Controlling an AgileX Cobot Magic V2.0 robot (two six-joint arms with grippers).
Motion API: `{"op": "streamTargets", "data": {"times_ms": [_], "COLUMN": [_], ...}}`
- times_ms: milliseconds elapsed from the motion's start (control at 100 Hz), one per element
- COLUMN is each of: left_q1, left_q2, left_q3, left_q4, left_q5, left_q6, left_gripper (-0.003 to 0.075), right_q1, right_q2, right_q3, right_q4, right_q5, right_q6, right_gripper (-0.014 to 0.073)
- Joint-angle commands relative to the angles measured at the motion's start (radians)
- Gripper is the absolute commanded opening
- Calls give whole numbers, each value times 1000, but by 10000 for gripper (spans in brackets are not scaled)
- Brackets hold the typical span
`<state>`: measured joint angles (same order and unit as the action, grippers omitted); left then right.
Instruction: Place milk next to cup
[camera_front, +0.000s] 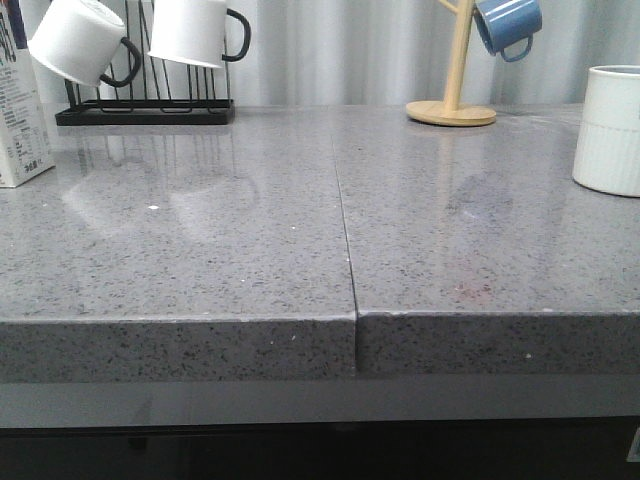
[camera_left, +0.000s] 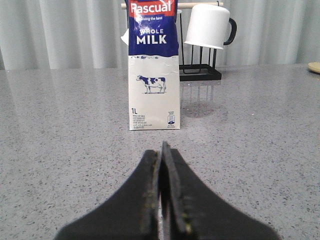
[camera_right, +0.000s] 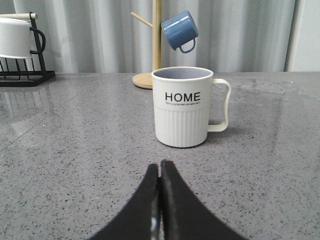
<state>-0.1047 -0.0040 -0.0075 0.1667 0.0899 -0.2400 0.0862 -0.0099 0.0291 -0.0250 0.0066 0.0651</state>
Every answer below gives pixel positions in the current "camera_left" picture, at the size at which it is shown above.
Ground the black wire mug rack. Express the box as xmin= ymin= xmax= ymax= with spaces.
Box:
xmin=120 ymin=1 xmax=224 ymax=82

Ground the wooden mug tree stand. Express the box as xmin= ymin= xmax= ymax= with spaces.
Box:
xmin=307 ymin=62 xmax=320 ymax=74

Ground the blue white milk carton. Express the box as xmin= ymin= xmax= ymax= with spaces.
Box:
xmin=125 ymin=0 xmax=181 ymax=131

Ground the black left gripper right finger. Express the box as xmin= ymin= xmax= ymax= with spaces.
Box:
xmin=161 ymin=142 xmax=279 ymax=240

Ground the white enamel mug black handle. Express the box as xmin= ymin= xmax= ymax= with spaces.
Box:
xmin=184 ymin=3 xmax=237 ymax=50

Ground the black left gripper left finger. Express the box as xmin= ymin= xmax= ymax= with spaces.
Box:
xmin=55 ymin=150 xmax=160 ymax=240

